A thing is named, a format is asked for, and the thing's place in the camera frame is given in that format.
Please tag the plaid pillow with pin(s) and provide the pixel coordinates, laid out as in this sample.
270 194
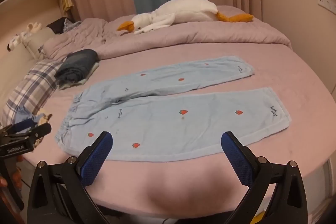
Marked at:
34 82

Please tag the pink quilt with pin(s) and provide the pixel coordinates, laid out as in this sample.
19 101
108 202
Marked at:
183 40

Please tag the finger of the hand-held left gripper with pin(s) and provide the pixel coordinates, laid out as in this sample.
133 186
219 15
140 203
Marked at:
25 125
39 130

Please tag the light blue denim shorts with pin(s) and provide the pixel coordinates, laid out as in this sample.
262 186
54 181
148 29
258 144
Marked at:
170 119

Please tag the checked blue cloth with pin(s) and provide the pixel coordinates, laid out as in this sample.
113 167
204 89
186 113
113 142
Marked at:
73 25

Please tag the white goose plush toy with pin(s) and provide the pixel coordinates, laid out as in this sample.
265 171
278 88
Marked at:
189 10

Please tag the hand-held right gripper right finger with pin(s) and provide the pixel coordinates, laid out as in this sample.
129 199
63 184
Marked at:
235 158

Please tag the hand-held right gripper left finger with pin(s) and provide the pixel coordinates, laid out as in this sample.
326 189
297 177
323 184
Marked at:
97 158

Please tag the folded dark blue clothes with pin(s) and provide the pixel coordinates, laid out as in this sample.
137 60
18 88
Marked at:
76 63

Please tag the small beige toy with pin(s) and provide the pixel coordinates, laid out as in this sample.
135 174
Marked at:
43 116

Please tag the black garment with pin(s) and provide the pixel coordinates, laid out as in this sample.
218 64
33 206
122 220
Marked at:
56 25

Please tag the small white plush toy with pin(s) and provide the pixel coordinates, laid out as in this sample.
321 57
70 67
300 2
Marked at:
29 29

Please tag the white wall socket strip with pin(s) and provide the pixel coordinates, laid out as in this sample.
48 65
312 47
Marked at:
326 4

